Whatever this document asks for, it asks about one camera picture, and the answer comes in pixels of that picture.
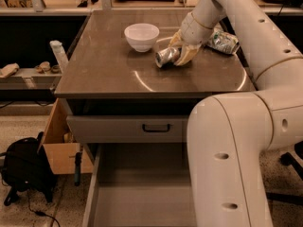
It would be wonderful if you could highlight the white plastic bottle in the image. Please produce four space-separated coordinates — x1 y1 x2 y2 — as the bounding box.
49 40 68 73

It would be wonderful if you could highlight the black office chair base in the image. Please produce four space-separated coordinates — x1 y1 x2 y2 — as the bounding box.
266 142 303 206

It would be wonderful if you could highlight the black backpack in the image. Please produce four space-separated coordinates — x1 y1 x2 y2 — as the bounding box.
0 132 57 206

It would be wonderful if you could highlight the open middle drawer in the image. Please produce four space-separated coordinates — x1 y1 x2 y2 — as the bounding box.
82 143 196 227

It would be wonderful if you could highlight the silver redbull can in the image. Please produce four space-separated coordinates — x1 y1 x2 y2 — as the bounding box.
155 47 180 68

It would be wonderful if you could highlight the wooden box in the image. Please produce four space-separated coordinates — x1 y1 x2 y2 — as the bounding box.
42 99 93 175

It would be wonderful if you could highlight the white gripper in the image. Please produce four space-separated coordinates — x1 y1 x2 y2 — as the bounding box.
169 12 213 66

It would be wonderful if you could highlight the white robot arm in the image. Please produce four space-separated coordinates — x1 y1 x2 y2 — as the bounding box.
172 0 303 227

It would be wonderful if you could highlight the green white soda can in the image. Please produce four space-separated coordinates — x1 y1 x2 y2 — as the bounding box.
206 28 240 55

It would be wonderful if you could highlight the black cable on floor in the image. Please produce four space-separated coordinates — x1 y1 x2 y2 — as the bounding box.
27 189 62 227

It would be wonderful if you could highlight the white ceramic bowl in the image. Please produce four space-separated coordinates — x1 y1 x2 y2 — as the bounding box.
124 23 160 52

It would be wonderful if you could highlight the grey drawer cabinet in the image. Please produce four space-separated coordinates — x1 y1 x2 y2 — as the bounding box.
55 9 258 144

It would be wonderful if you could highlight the closed upper drawer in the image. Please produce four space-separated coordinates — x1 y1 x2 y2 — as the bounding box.
67 115 187 144

